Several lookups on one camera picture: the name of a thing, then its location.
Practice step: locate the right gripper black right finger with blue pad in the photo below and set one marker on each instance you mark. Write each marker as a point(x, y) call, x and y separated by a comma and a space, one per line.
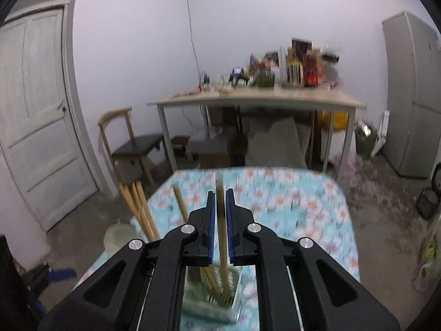
point(300, 286)

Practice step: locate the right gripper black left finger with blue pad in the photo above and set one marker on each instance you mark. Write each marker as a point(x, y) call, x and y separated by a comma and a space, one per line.
point(141, 287)

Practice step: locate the wooden chopstick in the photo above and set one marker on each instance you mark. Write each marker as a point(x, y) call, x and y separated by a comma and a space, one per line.
point(222, 236)
point(143, 198)
point(206, 271)
point(135, 206)

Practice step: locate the glass jar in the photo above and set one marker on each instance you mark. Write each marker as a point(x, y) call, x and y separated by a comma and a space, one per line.
point(117, 236)

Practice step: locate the green plastic utensil holder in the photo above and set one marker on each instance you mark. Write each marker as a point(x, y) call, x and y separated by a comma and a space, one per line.
point(203, 295)

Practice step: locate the floral teal tablecloth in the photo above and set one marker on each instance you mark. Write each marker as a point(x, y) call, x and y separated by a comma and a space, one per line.
point(294, 203)

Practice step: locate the white sack under table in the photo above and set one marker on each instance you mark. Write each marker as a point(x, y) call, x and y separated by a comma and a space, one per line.
point(277, 143)

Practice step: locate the small dark stool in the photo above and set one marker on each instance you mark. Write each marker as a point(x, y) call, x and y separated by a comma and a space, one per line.
point(179, 145)

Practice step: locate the black round floor appliance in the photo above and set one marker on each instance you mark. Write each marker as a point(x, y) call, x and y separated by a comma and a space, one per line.
point(429, 198)

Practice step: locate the wooden chair black seat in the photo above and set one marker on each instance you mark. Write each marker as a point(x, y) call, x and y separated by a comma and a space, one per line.
point(136, 148)

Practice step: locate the yellow plastic bag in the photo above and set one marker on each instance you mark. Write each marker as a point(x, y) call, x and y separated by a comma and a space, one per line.
point(339, 120)

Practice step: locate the white panel door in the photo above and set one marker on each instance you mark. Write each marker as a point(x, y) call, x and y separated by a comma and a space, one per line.
point(44, 138)

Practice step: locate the grey refrigerator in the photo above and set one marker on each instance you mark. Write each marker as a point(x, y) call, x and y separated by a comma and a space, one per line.
point(413, 60)

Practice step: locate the white long table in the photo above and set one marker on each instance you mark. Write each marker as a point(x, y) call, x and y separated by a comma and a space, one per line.
point(312, 99)

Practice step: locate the green jar on table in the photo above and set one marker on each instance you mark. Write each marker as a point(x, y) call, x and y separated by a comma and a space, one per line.
point(265, 78)

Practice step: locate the red box on table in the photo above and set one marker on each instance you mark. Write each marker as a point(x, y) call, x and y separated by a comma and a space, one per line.
point(312, 68)

